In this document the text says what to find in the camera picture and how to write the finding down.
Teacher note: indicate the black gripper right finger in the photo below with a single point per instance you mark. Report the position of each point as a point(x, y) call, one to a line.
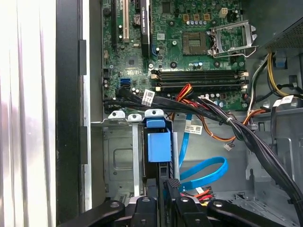
point(189, 212)

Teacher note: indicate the metal socket cover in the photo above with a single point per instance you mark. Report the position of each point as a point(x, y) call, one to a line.
point(248, 35)

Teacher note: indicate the CPU socket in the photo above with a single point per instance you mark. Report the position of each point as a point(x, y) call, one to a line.
point(194, 43)

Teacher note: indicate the blue plastic latch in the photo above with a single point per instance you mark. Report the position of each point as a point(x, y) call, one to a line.
point(281, 61)

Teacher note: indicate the black open PC case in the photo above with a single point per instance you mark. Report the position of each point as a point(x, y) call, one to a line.
point(68, 118)

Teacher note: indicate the small white connector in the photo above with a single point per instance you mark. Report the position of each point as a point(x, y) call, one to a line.
point(228, 147)

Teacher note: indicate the black graphics card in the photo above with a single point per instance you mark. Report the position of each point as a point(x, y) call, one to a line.
point(145, 28)

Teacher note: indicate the green motherboard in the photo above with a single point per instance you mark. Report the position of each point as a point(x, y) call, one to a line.
point(165, 59)

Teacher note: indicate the silver locking lever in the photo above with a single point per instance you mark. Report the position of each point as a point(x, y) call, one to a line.
point(236, 55)

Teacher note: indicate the round coin battery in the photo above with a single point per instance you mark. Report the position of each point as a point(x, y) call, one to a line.
point(136, 19)

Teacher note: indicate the hard disk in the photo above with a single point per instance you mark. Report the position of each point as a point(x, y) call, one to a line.
point(158, 146)

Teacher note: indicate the black RAM slot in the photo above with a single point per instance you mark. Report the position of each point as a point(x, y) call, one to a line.
point(201, 89)
point(201, 72)
point(201, 83)
point(201, 77)

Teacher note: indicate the grey power supply unit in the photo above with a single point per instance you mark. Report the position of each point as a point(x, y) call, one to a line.
point(279, 23)

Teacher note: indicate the grey optical drive cage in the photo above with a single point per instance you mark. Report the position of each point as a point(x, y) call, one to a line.
point(279, 146)

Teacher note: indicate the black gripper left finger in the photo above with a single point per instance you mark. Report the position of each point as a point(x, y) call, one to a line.
point(144, 210)

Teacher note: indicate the black expansion slot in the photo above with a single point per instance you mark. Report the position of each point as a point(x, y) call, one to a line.
point(114, 23)

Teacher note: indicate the blue SATA ports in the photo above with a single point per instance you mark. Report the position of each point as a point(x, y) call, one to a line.
point(125, 82)

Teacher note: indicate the white expansion slot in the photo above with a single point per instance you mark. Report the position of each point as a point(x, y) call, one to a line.
point(125, 21)

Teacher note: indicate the metal disk bay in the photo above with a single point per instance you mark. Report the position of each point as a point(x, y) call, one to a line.
point(123, 153)

